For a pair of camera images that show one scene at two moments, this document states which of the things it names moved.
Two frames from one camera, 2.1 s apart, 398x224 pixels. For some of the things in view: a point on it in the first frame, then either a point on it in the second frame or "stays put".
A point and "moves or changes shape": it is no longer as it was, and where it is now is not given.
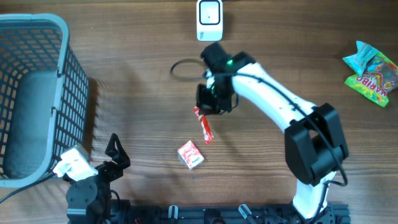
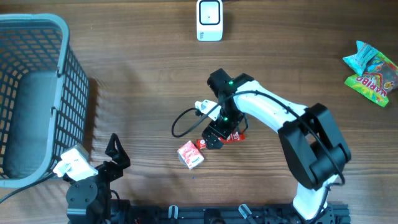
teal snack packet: (358, 60) stays put
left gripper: (119, 157) stays put
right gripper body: (214, 98) -> (223, 125)
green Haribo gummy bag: (379, 79) stays put
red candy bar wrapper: (208, 134) moves or changes shape
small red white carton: (189, 155) stays put
